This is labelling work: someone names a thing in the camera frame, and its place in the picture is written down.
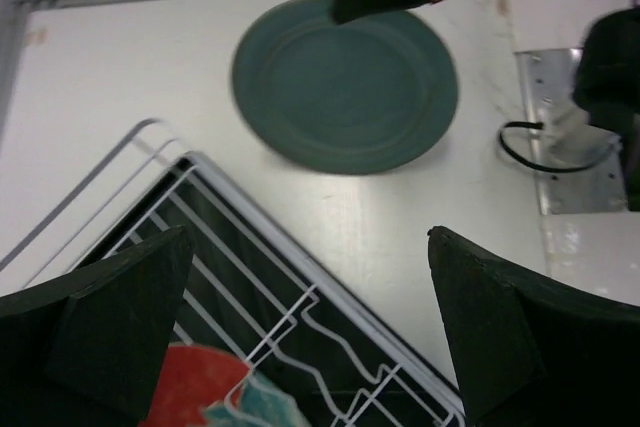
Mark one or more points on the black drip tray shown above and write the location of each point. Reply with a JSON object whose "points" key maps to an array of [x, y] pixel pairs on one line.
{"points": [[255, 293]]}

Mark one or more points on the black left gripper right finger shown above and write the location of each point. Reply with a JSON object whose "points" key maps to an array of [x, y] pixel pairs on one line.
{"points": [[528, 350]]}

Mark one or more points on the red and teal plate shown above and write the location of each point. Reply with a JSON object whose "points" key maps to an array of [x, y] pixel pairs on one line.
{"points": [[204, 386]]}

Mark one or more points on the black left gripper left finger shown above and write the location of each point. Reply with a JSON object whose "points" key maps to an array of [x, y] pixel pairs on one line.
{"points": [[86, 348]]}

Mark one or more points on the plain teal plate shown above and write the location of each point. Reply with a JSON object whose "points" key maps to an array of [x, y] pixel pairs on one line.
{"points": [[358, 98]]}

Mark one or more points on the white wire dish rack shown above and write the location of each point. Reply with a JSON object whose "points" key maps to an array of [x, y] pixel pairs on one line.
{"points": [[103, 194]]}

